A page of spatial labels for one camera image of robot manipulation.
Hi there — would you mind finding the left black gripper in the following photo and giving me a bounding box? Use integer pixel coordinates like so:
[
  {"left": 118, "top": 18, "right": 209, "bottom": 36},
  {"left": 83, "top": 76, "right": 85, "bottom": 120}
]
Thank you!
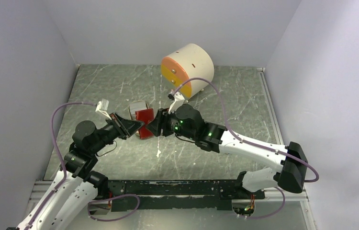
[{"left": 90, "top": 111, "right": 145, "bottom": 154}]

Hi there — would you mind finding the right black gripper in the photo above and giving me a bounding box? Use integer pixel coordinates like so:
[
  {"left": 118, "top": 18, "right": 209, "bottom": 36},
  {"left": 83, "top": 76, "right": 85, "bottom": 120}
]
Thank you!
[{"left": 145, "top": 105, "right": 196, "bottom": 141}]

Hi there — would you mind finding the red leather card holder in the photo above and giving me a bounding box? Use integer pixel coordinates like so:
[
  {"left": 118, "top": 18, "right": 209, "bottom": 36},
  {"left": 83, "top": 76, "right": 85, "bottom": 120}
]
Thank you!
[{"left": 135, "top": 108, "right": 154, "bottom": 139}]

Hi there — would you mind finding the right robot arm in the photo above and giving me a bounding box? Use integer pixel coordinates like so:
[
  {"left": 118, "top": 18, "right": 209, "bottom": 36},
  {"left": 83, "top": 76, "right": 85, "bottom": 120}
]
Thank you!
[{"left": 146, "top": 104, "right": 308, "bottom": 198}]

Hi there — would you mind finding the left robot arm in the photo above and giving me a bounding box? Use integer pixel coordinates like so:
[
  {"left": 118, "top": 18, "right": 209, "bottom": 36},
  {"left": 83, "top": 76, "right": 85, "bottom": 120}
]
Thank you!
[{"left": 15, "top": 113, "right": 145, "bottom": 230}]

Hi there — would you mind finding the beige oval tray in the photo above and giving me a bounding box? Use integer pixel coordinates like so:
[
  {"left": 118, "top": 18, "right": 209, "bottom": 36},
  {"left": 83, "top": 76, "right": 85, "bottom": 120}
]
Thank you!
[{"left": 128, "top": 101, "right": 153, "bottom": 139}]

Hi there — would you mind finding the cream drawer cabinet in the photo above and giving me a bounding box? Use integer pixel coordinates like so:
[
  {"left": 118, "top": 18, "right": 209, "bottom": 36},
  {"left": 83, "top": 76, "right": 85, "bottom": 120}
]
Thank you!
[{"left": 161, "top": 43, "right": 214, "bottom": 89}]

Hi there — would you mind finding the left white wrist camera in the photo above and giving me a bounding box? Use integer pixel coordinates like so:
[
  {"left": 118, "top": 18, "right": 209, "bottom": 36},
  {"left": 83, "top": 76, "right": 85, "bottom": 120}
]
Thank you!
[{"left": 95, "top": 99, "right": 111, "bottom": 119}]

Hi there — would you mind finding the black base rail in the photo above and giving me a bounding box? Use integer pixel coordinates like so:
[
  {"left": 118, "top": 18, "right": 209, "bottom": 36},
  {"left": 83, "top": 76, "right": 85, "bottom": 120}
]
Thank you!
[{"left": 96, "top": 179, "right": 265, "bottom": 212}]

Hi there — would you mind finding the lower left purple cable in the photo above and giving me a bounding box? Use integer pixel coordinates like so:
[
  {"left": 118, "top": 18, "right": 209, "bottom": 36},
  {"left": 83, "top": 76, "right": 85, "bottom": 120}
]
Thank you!
[{"left": 87, "top": 194, "right": 140, "bottom": 222}]

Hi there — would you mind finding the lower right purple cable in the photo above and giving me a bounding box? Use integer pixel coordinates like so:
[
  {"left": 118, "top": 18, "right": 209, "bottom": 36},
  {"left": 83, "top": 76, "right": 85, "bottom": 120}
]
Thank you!
[{"left": 236, "top": 187, "right": 287, "bottom": 220}]

